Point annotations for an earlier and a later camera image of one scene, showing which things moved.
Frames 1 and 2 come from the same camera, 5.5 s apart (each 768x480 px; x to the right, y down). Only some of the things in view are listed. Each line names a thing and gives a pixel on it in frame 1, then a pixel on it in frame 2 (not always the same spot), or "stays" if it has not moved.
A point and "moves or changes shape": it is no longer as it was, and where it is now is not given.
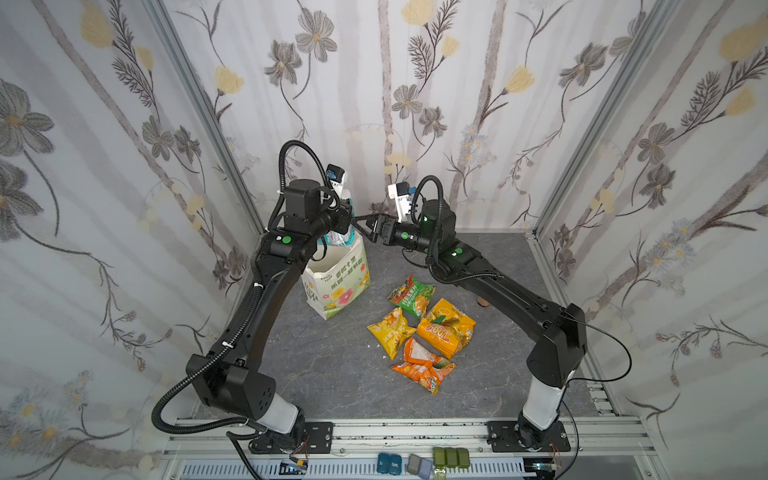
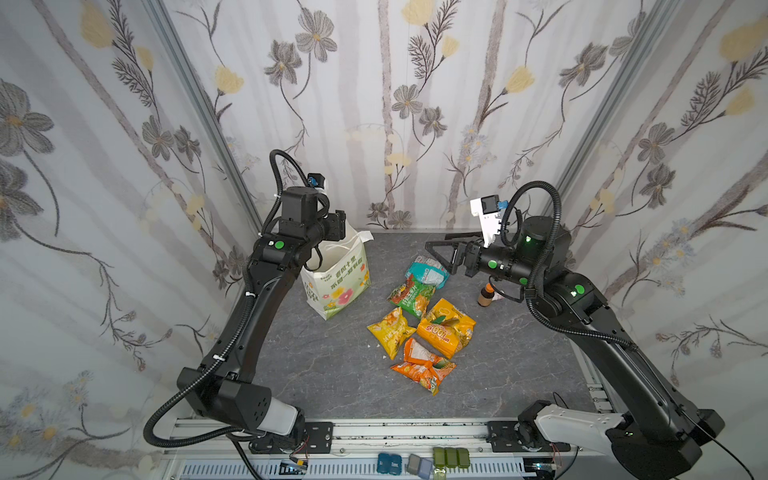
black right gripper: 387,228 to 467,255
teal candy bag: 333,237 moves or changes shape
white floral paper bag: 332,284 stays
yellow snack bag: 446,328 stays
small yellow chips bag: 391,331 stays
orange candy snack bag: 422,367 stays
